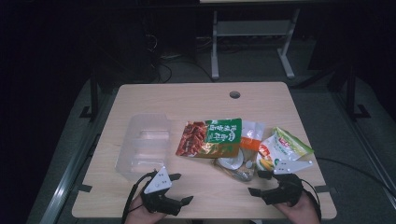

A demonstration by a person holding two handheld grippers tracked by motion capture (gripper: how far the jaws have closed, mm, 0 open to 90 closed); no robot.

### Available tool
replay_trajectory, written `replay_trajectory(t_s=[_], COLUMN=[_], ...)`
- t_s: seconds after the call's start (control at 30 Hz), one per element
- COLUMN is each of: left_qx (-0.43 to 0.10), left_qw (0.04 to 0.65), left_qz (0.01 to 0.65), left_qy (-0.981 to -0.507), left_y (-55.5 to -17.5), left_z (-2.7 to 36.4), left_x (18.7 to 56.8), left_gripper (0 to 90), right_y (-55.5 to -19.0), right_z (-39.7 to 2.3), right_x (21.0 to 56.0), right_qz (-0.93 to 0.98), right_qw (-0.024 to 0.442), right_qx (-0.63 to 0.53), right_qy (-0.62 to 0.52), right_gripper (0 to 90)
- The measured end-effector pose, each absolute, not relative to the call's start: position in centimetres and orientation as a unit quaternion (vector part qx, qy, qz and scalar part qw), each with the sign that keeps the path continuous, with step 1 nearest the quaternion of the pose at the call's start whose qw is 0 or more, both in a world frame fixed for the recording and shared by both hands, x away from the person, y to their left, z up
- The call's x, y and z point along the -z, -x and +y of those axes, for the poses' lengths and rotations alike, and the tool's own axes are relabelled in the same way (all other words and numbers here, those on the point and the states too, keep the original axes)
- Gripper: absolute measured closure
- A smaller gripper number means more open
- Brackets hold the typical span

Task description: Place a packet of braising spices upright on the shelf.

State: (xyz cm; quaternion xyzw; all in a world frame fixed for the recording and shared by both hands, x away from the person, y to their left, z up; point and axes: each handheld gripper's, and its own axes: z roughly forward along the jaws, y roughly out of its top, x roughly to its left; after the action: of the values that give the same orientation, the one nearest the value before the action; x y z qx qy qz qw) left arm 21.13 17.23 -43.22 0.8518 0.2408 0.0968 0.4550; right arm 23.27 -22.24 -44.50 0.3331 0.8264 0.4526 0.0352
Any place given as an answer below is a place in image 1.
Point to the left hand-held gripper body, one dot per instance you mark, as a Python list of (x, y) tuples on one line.
[(158, 181)]

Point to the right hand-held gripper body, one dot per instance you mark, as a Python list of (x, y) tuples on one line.
[(288, 183)]

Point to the white and green packet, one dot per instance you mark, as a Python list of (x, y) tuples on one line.
[(281, 147)]

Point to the clear bag with white pieces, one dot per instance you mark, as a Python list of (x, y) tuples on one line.
[(232, 162)]

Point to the clear plastic container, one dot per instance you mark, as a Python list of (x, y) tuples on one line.
[(144, 146)]

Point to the orange and white packet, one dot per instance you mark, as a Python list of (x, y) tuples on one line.
[(252, 134)]

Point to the red and green seasoning packet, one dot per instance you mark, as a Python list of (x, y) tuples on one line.
[(214, 138)]

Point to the person's right hand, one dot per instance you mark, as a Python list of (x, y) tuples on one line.
[(299, 212)]

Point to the person's left hand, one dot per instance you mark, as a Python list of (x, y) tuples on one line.
[(140, 215)]

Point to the black tape strip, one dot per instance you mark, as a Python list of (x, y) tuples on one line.
[(325, 188), (84, 188)]

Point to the black metal stand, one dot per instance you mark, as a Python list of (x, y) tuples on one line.
[(94, 99), (351, 96)]

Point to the aluminium floor rail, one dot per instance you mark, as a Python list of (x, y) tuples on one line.
[(67, 180), (370, 155)]

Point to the white metal table frame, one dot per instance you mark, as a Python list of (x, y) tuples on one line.
[(252, 28)]

